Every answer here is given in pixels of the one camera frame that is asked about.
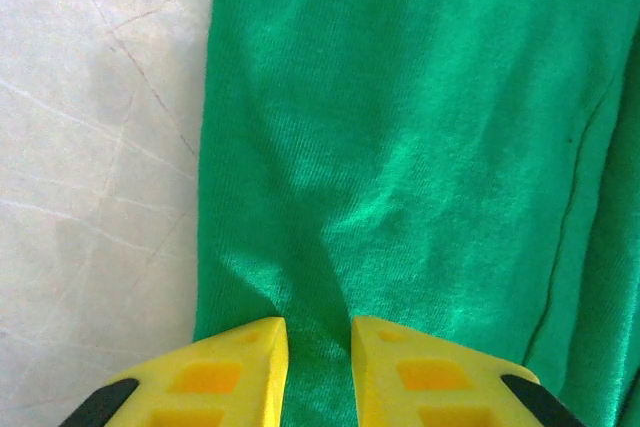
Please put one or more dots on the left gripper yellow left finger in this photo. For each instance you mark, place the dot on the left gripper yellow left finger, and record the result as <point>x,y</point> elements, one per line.
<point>210,382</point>

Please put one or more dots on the green t-shirt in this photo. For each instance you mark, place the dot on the green t-shirt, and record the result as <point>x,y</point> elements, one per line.
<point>425,147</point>

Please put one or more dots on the beige wrinkled table cover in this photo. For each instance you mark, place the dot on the beige wrinkled table cover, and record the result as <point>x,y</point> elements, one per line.
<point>90,147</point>

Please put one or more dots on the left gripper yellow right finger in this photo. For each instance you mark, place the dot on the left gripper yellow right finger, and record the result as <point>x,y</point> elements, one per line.
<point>430,382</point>

